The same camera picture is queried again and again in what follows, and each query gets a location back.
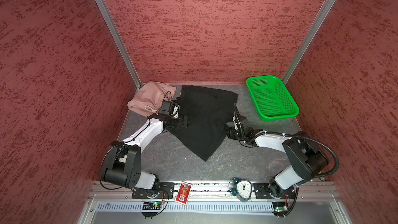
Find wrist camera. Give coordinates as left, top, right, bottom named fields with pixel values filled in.
left=233, top=114, right=250, bottom=130
left=158, top=101, right=180, bottom=118

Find aluminium corner post left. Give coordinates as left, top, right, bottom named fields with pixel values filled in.
left=95, top=0, right=142, bottom=90

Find aluminium front rail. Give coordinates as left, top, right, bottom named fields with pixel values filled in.
left=88, top=180, right=342, bottom=203

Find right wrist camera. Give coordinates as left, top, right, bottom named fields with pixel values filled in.
left=233, top=114, right=250, bottom=130

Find black shorts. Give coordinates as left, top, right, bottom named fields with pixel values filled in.
left=170, top=85, right=238, bottom=162

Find aluminium corner post right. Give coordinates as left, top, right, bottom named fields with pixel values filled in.
left=282, top=0, right=336, bottom=85

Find black corrugated cable hose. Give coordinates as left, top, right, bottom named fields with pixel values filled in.
left=233, top=103, right=340, bottom=178

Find right controller board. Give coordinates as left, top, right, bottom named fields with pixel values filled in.
left=272, top=202, right=289, bottom=218

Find dark green alarm clock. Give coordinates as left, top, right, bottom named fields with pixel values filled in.
left=230, top=178, right=253, bottom=202

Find left controller board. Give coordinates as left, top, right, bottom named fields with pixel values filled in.
left=141, top=202, right=163, bottom=219

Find red card pack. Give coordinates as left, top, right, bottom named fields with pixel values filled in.
left=175, top=182, right=192, bottom=205

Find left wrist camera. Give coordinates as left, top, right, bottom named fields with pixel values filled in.
left=158, top=101, right=180, bottom=118

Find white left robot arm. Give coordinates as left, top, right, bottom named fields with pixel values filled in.
left=99, top=114, right=189, bottom=198

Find pink shorts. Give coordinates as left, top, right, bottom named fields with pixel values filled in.
left=127, top=81, right=177, bottom=117

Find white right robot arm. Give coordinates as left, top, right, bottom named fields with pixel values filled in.
left=227, top=123, right=329, bottom=199

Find aluminium corner post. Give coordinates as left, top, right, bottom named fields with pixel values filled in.
left=282, top=0, right=336, bottom=85
left=95, top=0, right=142, bottom=90

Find green plastic basket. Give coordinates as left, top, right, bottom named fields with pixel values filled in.
left=246, top=76, right=300, bottom=121

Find controller board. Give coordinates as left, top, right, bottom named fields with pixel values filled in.
left=141, top=202, right=163, bottom=219
left=272, top=202, right=289, bottom=218

